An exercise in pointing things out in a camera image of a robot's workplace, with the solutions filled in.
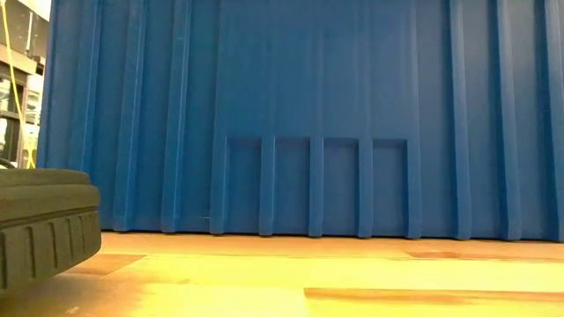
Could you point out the blue plastic bin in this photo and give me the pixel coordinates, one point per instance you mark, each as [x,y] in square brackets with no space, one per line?
[308,110]

